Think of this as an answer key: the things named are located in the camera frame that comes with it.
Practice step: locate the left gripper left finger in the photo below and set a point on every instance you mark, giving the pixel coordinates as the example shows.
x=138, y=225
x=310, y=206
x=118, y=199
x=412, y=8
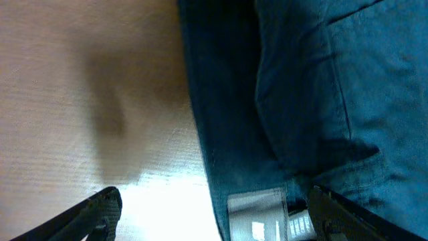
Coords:
x=95, y=218

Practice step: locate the navy blue shorts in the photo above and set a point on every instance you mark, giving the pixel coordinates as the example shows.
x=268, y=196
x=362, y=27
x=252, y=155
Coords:
x=293, y=93

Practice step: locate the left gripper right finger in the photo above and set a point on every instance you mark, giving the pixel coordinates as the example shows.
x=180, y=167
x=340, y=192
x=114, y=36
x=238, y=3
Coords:
x=336, y=218

